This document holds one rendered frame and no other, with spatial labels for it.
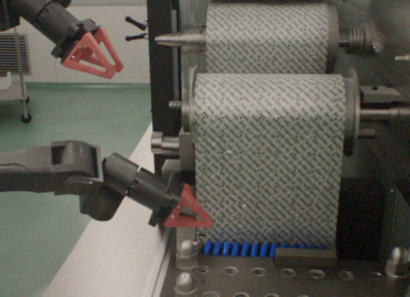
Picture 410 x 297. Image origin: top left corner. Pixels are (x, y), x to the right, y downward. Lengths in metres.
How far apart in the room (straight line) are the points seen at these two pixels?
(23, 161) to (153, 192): 0.21
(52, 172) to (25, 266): 2.13
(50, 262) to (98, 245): 1.75
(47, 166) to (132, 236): 0.43
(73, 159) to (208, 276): 0.28
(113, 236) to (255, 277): 0.48
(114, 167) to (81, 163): 0.06
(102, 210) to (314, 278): 0.37
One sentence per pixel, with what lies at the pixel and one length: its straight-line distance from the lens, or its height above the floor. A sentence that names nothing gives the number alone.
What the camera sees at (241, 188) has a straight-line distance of 0.86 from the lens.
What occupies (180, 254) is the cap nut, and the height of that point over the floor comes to 1.05.
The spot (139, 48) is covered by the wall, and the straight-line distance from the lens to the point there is 6.57.
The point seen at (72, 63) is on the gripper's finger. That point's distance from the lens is 0.88.
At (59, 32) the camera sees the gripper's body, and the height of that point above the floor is 1.38.
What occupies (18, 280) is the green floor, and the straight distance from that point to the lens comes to 2.84.
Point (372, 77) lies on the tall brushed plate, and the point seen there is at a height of 1.27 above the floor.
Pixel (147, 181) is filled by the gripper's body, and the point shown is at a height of 1.15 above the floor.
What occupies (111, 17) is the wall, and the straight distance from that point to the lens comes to 6.60.
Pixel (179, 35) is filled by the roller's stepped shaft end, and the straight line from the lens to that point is 1.11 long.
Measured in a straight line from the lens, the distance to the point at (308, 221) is 0.90.
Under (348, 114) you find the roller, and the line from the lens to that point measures 0.84.
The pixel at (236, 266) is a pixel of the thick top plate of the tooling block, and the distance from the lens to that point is 0.85.
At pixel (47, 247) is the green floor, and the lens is 3.08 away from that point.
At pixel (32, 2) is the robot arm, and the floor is 1.43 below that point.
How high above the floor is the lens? 1.49
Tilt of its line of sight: 19 degrees down
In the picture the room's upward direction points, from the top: 1 degrees counter-clockwise
